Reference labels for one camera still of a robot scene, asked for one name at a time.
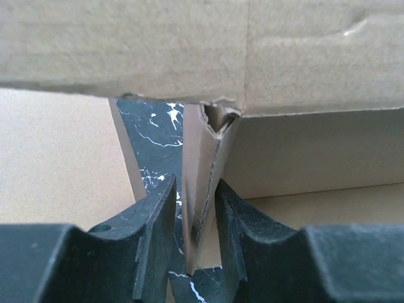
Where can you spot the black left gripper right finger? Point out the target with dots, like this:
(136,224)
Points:
(264,260)

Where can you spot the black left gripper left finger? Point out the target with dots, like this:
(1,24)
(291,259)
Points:
(123,259)

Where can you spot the cardboard box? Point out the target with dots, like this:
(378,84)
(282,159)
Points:
(298,105)

